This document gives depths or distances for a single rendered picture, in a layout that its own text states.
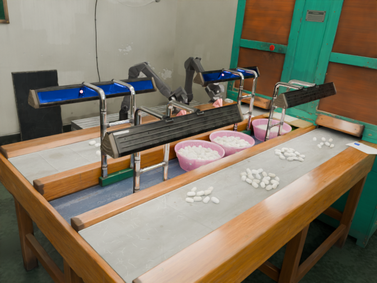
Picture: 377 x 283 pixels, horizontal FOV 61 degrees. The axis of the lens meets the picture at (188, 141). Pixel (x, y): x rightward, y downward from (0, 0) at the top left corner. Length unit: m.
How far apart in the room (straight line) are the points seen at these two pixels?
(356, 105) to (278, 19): 0.82
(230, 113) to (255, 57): 1.41
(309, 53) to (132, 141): 1.72
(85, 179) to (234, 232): 0.71
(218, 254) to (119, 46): 3.35
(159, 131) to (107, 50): 3.04
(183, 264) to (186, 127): 0.44
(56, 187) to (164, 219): 0.49
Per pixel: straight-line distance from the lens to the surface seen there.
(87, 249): 1.10
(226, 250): 1.07
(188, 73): 2.57
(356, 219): 2.60
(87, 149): 1.74
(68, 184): 1.46
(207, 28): 4.15
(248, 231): 1.16
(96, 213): 1.20
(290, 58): 2.49
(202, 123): 1.16
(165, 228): 1.16
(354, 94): 2.35
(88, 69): 3.94
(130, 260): 1.04
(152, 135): 1.01
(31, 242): 1.96
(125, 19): 4.11
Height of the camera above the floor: 1.45
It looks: 22 degrees down
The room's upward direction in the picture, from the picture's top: 5 degrees clockwise
